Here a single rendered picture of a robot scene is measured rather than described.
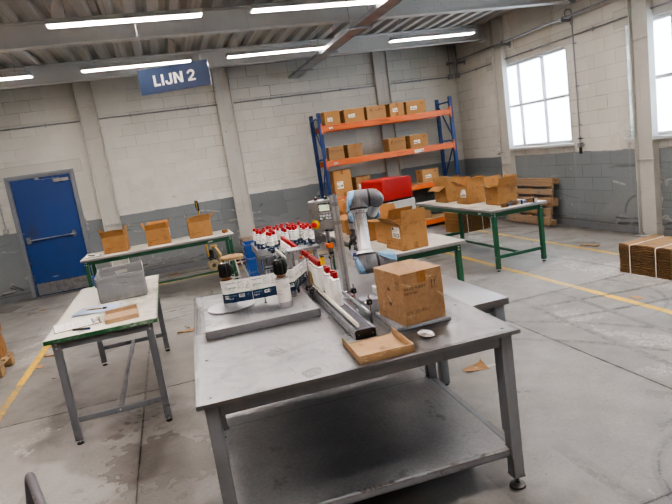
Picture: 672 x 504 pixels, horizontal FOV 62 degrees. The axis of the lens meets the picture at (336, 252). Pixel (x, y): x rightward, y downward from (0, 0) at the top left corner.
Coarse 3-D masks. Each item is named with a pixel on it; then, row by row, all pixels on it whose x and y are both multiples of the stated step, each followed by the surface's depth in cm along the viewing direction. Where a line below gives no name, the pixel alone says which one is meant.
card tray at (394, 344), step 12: (384, 336) 279; (396, 336) 275; (348, 348) 266; (360, 348) 267; (372, 348) 265; (384, 348) 262; (396, 348) 251; (408, 348) 253; (360, 360) 248; (372, 360) 249
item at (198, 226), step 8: (184, 216) 858; (192, 216) 853; (200, 216) 860; (208, 216) 866; (192, 224) 862; (200, 224) 866; (208, 224) 870; (192, 232) 863; (200, 232) 867; (208, 232) 871
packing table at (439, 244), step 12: (348, 240) 625; (432, 240) 549; (444, 240) 539; (456, 240) 530; (396, 252) 516; (408, 252) 510; (420, 252) 514; (432, 252) 523; (444, 252) 526; (456, 252) 529; (456, 264) 534
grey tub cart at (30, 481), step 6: (30, 474) 168; (24, 480) 171; (30, 480) 164; (36, 480) 165; (24, 486) 172; (30, 486) 161; (36, 486) 160; (30, 492) 160; (36, 492) 157; (30, 498) 172; (36, 498) 154; (42, 498) 154
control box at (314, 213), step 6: (312, 204) 359; (330, 204) 355; (312, 210) 360; (318, 210) 359; (312, 216) 361; (318, 216) 360; (312, 222) 362; (318, 222) 360; (324, 222) 359; (330, 222) 358; (312, 228) 363; (318, 228) 362; (324, 228) 360; (330, 228) 359
